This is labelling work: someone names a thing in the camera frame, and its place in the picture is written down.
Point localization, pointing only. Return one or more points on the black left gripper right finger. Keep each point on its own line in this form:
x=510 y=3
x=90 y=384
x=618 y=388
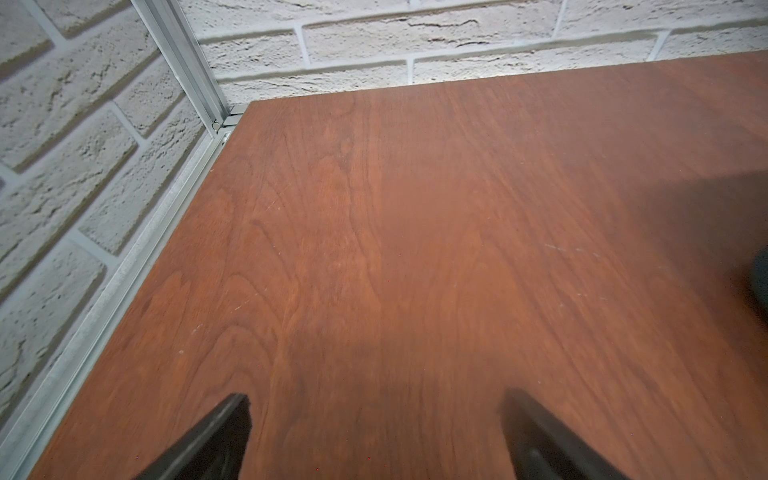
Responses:
x=542 y=447

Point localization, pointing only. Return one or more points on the aluminium floor rail left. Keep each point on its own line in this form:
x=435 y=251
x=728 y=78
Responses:
x=30 y=428

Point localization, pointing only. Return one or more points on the aluminium corner post left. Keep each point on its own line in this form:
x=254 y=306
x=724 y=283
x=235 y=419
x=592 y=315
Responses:
x=173 y=35

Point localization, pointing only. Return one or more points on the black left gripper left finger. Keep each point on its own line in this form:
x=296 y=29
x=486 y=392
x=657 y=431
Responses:
x=214 y=448

